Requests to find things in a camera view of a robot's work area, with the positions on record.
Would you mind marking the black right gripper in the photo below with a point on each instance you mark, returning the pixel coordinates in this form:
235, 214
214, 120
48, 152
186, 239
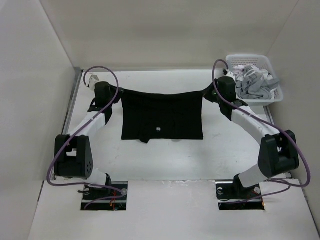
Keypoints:
207, 93

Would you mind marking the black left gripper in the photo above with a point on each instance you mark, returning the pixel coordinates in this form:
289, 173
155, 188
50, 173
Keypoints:
120, 93

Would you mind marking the black tank top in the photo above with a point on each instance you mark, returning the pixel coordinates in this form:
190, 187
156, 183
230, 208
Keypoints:
148, 116

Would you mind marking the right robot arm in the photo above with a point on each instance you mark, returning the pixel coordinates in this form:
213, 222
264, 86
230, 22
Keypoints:
278, 152

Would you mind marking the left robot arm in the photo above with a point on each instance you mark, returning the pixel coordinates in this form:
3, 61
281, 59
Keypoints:
73, 153

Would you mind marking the grey tank top pile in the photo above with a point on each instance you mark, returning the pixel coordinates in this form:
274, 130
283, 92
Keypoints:
253, 83

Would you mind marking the white plastic laundry basket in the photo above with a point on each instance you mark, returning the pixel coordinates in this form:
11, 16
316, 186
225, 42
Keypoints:
261, 62

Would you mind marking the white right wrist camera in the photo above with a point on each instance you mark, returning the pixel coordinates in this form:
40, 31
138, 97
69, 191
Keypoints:
228, 73

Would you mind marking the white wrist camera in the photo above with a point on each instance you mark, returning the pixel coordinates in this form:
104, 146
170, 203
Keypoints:
228, 73
93, 80

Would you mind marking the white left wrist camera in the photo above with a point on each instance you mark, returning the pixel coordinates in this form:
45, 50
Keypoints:
93, 80

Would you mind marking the aluminium table edge rail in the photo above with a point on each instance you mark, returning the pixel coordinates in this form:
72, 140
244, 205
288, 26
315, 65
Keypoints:
72, 100

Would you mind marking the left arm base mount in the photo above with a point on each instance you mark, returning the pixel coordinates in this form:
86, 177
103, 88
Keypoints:
103, 199

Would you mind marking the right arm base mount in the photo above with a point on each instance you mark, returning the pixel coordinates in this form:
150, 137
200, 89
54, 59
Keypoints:
231, 200

